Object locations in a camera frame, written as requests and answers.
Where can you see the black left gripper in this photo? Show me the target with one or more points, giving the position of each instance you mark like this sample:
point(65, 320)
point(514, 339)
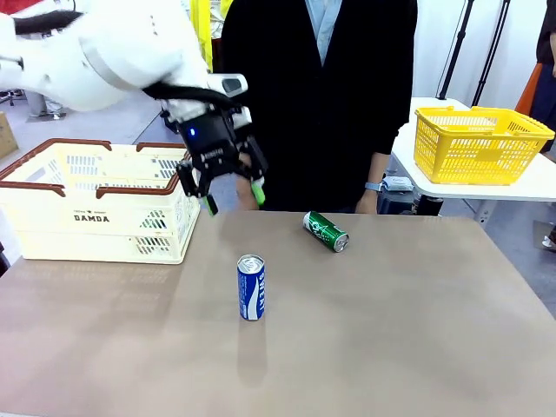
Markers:
point(213, 147)

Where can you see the green drink can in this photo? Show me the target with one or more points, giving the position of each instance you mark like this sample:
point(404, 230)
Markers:
point(323, 230)

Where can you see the blue Pocari Sweat can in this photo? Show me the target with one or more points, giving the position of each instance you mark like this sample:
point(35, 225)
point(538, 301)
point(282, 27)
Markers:
point(252, 289)

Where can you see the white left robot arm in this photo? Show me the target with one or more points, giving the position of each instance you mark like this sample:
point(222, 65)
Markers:
point(108, 48)

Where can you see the person's left forearm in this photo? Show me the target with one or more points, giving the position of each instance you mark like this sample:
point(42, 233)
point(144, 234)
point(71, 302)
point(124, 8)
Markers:
point(379, 167)

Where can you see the cream basket with brown rim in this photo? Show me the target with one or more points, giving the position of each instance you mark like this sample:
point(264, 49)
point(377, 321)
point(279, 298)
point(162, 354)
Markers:
point(100, 236)

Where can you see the yellow plastic shopping basket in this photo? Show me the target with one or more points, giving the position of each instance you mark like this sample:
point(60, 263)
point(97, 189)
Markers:
point(460, 152)

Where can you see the person's right hand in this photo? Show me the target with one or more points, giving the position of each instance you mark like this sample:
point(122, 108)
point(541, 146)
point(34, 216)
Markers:
point(245, 195)

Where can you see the person's left hand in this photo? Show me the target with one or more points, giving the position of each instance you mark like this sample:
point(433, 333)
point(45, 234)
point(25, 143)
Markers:
point(367, 202)

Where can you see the person in black cardigan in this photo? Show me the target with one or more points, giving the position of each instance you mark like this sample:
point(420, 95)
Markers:
point(326, 121)

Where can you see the light blue wristwatch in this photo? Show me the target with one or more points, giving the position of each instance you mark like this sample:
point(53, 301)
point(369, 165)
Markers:
point(374, 186)

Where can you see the yellow hanging cloth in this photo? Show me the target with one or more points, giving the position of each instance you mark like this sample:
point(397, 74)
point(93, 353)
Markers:
point(202, 26)

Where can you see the white wet wipes pack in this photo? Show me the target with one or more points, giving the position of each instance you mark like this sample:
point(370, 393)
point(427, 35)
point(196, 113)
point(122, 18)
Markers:
point(397, 183)

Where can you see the black stool with bag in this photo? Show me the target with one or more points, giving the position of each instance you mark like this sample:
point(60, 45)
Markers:
point(397, 202)

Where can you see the white side table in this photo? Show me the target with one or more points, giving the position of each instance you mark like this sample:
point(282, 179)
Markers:
point(404, 143)

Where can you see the person in grey trousers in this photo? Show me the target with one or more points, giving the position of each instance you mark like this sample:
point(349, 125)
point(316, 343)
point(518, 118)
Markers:
point(45, 106)

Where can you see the flat cardboard box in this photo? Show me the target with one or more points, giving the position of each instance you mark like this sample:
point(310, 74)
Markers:
point(6, 134)

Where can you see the black tripod leg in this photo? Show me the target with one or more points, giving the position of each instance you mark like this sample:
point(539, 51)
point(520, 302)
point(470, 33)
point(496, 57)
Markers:
point(456, 48)
point(493, 48)

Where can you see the person in orange and navy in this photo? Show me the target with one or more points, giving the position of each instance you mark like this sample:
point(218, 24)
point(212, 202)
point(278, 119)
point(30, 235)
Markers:
point(545, 78)

